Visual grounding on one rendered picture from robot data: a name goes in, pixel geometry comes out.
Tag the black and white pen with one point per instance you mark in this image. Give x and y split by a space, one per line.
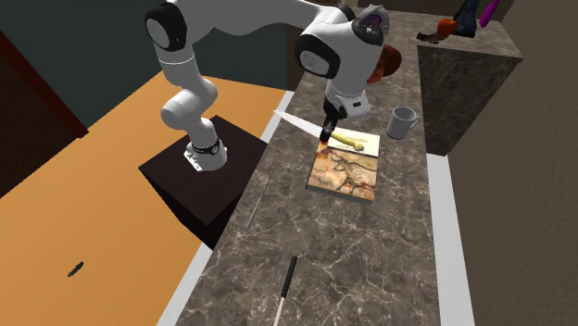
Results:
289 277

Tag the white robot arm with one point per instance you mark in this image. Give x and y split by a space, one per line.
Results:
347 49

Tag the dark blue figure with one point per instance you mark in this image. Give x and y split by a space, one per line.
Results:
466 18

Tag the thin grey metal rod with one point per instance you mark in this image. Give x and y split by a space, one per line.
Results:
260 198

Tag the purple curved object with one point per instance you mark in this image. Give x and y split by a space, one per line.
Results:
488 13

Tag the dark robot stand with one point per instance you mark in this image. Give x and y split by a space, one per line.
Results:
198 189

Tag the orange-red fruit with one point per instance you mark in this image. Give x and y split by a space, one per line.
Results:
447 27

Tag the red-brown bowl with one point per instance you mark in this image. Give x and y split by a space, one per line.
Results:
388 61

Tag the cave painting book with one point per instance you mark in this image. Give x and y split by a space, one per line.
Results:
345 174

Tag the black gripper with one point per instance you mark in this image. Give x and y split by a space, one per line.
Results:
331 115

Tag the white mug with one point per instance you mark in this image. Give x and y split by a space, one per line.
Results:
399 124

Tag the dark brown flat object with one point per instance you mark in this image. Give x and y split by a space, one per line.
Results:
429 37

